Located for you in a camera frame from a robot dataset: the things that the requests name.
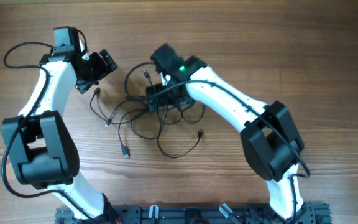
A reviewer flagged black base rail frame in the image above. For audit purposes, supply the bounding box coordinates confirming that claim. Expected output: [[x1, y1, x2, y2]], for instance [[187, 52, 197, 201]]
[[54, 203, 332, 224]]

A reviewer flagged left camera black cable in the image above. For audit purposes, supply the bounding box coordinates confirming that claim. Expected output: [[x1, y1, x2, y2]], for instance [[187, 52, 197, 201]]
[[1, 29, 88, 223]]

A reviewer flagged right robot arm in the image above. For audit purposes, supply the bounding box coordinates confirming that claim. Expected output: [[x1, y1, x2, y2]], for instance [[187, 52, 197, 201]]
[[147, 44, 307, 223]]

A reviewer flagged black multi-plug cable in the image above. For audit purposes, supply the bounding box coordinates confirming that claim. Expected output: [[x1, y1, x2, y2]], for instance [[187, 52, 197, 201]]
[[89, 70, 207, 160]]

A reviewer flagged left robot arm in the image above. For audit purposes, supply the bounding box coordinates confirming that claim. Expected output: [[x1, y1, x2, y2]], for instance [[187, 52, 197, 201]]
[[1, 26, 122, 223]]

